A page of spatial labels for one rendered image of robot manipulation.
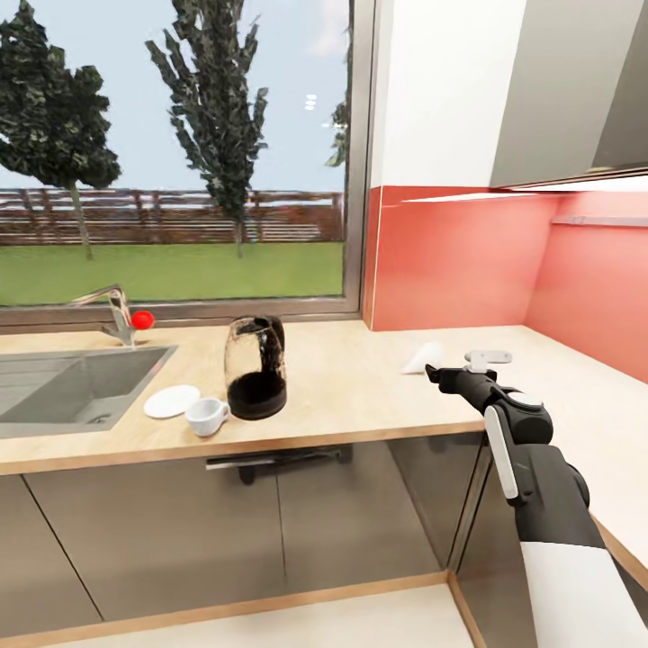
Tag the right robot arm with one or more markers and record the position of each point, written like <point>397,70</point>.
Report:
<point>577,596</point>

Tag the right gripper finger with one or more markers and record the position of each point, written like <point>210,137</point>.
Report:
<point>432,373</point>

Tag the paper coffee filter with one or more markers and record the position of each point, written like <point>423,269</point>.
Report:
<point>427,354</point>

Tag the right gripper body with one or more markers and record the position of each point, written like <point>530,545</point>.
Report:
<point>454,380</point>

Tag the electric kettle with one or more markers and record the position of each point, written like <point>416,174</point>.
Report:
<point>254,368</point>

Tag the drop in sink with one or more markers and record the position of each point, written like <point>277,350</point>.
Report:
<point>79,391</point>

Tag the saucer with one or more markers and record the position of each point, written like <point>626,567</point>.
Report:
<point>171,401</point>

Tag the coffee cup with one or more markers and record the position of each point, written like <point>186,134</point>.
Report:
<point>205,416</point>

